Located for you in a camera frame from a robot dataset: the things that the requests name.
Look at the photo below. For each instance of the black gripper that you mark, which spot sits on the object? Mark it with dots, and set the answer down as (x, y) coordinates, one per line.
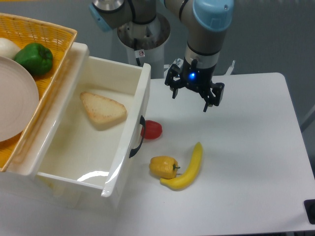
(196, 79)

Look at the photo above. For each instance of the white top drawer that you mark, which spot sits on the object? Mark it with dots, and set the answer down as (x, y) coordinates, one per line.
(90, 157)

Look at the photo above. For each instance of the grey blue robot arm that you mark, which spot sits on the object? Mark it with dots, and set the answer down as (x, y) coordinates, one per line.
(206, 21)

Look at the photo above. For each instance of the white drawer cabinet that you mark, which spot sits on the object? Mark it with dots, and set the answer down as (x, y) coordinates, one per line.
(21, 178)

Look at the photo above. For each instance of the white clip behind table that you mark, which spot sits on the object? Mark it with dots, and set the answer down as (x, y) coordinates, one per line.
(230, 68)

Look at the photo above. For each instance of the red bell pepper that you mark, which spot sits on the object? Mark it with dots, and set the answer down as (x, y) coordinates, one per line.
(153, 130)

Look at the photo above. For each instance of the yellow bell pepper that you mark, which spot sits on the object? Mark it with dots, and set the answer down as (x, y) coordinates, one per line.
(164, 167)

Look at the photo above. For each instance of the toast bread slice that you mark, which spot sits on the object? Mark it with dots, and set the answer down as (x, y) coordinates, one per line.
(102, 110)

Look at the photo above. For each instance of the yellow banana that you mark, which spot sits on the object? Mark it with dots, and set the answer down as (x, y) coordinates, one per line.
(187, 178)

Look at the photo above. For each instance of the green bell pepper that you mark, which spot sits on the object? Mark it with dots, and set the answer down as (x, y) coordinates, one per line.
(35, 58)

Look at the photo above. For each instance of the black corner object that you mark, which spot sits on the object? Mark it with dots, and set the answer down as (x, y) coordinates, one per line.
(310, 210)

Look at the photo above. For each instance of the beige plate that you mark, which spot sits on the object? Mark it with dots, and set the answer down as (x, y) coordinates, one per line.
(19, 98)

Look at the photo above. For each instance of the white onion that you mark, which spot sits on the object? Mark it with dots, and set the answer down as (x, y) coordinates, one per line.
(8, 49)

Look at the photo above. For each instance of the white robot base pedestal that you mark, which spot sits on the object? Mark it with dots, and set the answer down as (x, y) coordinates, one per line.
(145, 43)

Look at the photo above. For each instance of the black top drawer handle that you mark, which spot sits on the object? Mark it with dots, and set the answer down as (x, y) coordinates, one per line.
(137, 137)

